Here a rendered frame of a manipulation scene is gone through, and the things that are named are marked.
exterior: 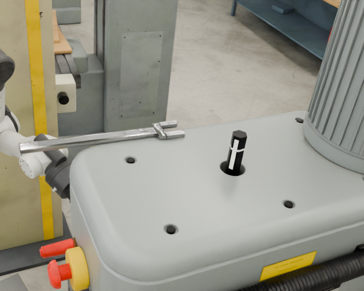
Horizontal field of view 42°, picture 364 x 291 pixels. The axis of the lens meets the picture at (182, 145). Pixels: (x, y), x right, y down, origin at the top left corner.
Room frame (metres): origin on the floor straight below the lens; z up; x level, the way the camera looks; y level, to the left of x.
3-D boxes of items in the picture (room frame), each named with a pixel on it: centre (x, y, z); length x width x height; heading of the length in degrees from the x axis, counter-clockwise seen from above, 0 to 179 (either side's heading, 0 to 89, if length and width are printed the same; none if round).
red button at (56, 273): (0.43, 0.14, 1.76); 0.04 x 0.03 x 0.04; 29
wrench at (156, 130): (0.58, 0.12, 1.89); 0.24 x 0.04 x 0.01; 116
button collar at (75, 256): (0.44, 0.12, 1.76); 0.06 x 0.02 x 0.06; 29
